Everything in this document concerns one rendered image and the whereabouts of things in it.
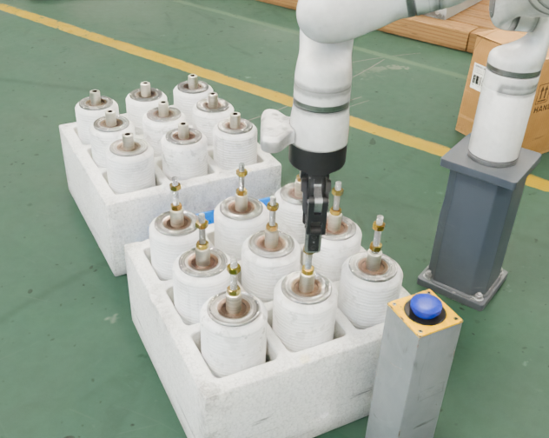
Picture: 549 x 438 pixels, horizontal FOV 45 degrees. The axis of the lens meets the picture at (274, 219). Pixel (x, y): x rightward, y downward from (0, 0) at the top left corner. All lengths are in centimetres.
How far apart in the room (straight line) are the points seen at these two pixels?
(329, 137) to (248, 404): 40
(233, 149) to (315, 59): 65
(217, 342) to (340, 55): 42
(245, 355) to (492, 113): 61
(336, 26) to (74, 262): 91
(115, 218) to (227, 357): 50
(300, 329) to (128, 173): 54
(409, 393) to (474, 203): 49
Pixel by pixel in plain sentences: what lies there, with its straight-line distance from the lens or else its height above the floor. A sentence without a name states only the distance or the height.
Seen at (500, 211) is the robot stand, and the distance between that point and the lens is 131.
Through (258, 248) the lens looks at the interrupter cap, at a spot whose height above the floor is 25.
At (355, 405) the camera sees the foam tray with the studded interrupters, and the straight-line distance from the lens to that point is 112.
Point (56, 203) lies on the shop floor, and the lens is 170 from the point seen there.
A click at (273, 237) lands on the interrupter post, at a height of 27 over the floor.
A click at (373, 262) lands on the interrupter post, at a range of 103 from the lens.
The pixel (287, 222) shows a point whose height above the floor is 22.
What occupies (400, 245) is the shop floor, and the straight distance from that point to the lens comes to 155.
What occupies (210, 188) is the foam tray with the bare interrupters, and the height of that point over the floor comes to 16.
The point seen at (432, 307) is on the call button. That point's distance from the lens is 87.
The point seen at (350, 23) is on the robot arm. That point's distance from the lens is 76.
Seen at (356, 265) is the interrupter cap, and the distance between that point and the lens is 104.
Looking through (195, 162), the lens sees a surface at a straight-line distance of 139.
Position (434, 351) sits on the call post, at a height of 28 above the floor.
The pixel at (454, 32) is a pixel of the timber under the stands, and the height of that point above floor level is 7.
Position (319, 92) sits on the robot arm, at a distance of 80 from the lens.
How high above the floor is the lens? 88
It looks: 34 degrees down
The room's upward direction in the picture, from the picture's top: 2 degrees clockwise
